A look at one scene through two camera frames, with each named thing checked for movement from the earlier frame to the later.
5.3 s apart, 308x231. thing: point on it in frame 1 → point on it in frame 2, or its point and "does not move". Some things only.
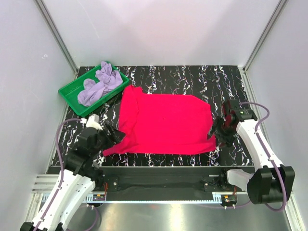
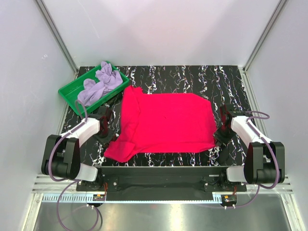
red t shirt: (163, 125) does not move
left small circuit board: (98, 197) does not move
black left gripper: (116, 136) → (105, 141)
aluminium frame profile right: (280, 6) does not move
